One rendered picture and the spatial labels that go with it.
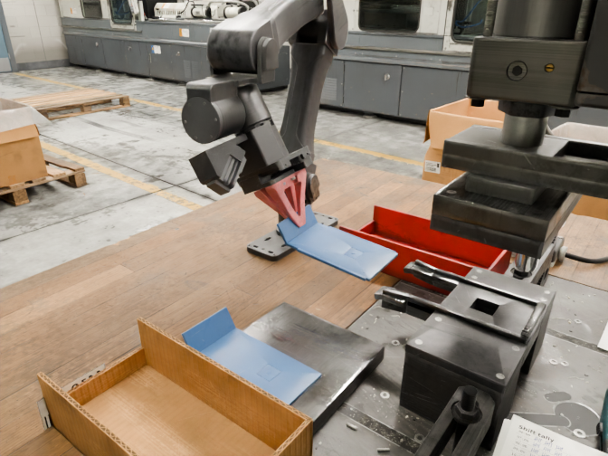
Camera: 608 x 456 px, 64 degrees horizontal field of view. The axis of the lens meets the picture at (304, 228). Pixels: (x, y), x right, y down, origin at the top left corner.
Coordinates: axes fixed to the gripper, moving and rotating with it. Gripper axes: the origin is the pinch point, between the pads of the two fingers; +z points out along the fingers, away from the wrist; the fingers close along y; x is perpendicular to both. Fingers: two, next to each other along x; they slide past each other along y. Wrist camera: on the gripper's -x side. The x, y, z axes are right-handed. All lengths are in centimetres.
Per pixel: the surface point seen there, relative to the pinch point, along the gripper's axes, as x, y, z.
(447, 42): 443, -186, -29
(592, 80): -4.6, 41.2, -5.7
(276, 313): -10.0, -0.8, 9.2
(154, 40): 454, -657, -250
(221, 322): -17.4, -1.5, 5.7
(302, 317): -8.4, 2.0, 10.8
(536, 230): -7.0, 34.7, 4.2
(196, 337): -21.3, -1.3, 5.4
